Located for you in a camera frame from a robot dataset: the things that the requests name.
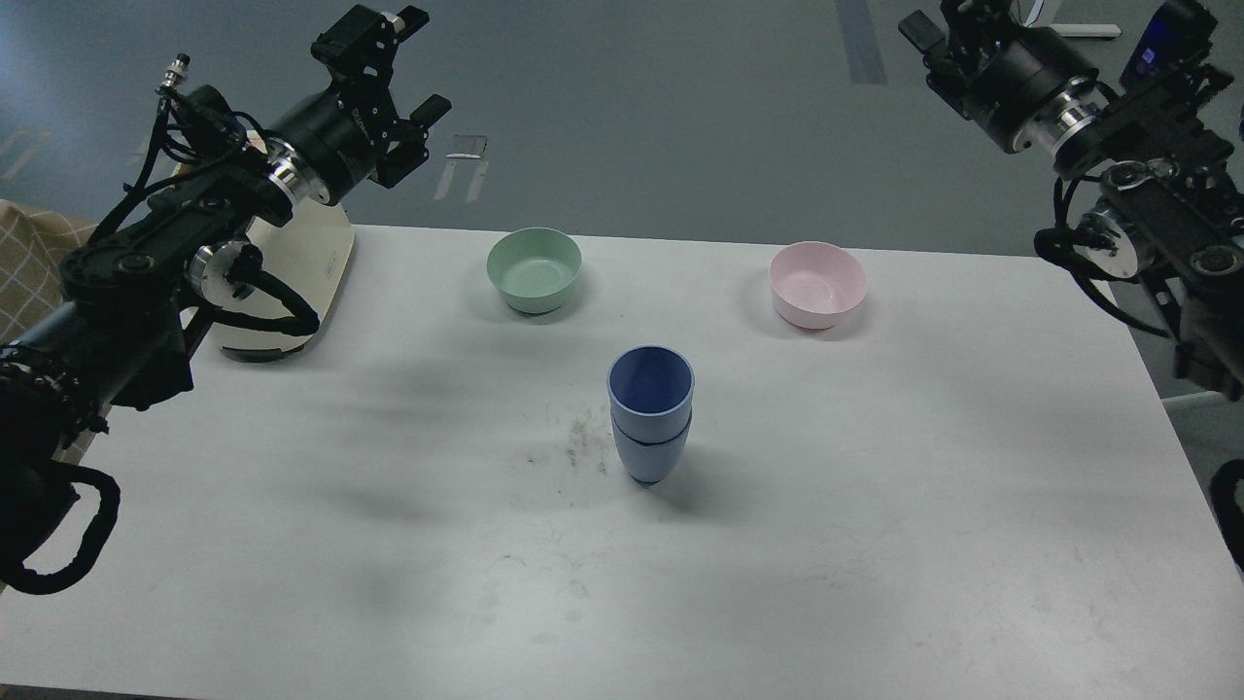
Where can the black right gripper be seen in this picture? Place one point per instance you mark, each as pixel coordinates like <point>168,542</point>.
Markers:
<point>1030,92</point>

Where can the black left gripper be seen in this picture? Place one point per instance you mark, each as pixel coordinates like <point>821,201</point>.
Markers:
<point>351,131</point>

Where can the light blue cup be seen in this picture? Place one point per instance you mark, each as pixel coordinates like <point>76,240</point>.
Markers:
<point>650,390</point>
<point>650,446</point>

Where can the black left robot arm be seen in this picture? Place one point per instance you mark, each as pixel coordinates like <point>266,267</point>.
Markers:
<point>171,260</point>

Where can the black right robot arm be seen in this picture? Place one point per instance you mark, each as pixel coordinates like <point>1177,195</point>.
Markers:
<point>1147,220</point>

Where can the white desk leg base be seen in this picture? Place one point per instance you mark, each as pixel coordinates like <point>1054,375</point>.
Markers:
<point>1088,31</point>

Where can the cream toaster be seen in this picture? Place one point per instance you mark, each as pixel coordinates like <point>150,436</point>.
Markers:
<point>310,254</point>

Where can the green bowl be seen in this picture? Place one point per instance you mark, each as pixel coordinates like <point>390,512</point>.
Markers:
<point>535,270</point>

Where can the pink bowl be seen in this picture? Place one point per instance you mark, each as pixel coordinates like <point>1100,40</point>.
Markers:
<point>816,285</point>

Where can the beige checkered cloth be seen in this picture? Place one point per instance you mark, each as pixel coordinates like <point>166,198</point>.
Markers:
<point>33,242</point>

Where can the white chair base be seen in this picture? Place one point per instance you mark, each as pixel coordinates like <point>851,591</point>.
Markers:
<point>1203,399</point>

